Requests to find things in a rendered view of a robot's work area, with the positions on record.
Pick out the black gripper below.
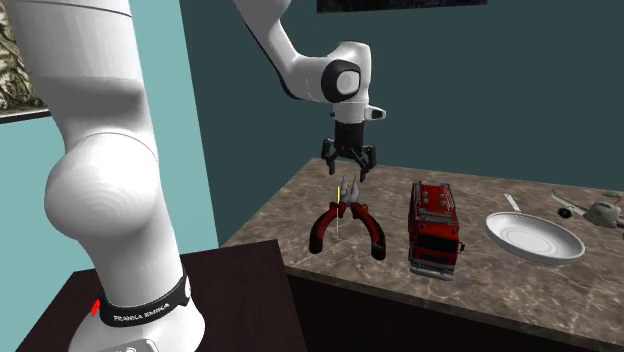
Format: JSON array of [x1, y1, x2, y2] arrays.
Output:
[[320, 120, 378, 184]]

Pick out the red toy fire truck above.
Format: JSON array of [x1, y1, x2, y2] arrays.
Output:
[[407, 180, 466, 282]]

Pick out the dark robot stand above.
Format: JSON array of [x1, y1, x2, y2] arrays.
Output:
[[15, 238, 308, 352]]

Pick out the white frying pan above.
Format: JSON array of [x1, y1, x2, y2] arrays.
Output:
[[484, 193, 587, 266]]

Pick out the grey toy airplane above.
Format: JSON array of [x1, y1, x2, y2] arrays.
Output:
[[550, 188, 624, 230]]

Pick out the red handled pliers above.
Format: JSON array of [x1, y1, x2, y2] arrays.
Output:
[[308, 175, 387, 262]]

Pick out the dark wall picture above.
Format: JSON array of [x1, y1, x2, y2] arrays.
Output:
[[316, 0, 489, 14]]

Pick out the framed patterned wall picture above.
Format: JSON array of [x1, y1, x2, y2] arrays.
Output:
[[0, 0, 52, 125]]

